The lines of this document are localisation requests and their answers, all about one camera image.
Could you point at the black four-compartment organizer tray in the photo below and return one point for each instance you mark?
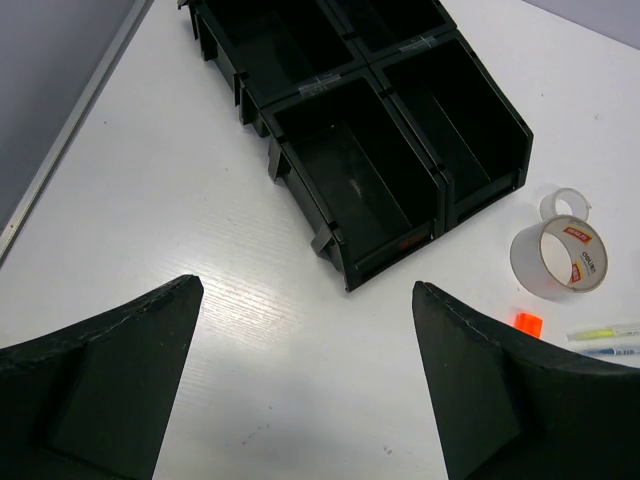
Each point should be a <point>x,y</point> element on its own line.
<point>381,119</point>

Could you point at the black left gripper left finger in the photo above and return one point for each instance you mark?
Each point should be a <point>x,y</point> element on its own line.
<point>93,400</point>

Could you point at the orange-capped highlighter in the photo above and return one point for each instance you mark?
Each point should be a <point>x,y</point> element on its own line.
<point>529,324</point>

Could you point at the large clear tape roll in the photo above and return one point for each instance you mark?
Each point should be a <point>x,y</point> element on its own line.
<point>559,258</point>

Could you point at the yellow pen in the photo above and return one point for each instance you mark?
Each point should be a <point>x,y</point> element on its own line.
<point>615,331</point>

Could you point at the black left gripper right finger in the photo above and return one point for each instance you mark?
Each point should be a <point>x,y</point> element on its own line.
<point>510,406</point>

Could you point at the small clear tape roll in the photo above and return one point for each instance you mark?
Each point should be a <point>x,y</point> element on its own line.
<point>565,201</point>

